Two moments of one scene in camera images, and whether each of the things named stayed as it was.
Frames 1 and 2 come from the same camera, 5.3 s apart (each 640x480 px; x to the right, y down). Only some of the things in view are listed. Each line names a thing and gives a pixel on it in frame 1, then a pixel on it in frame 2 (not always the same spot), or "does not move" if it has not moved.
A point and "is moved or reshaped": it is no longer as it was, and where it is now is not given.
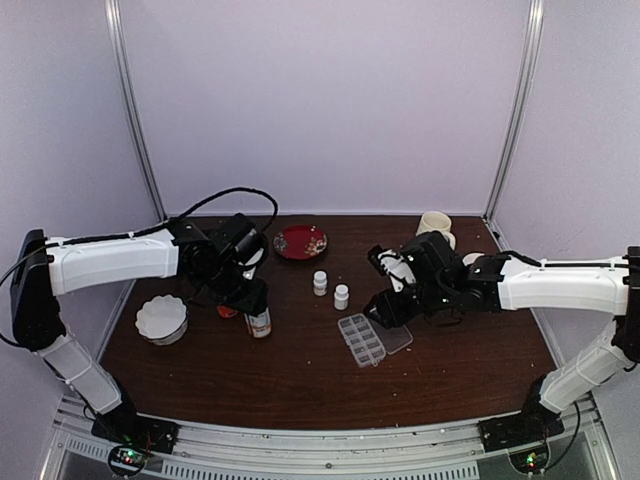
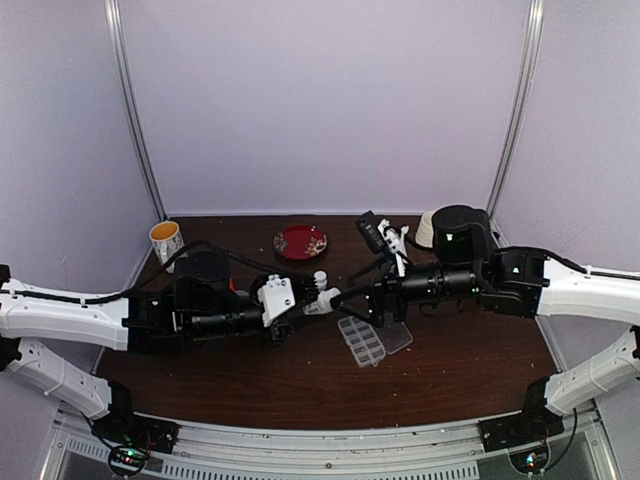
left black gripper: x=251 y=302 → x=280 y=331
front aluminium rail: x=227 y=454 does not move
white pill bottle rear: x=320 y=283 does not move
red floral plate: x=299 y=242 does not move
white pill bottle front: x=341 y=297 is moved or reshaped
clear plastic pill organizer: x=369 y=340 does not move
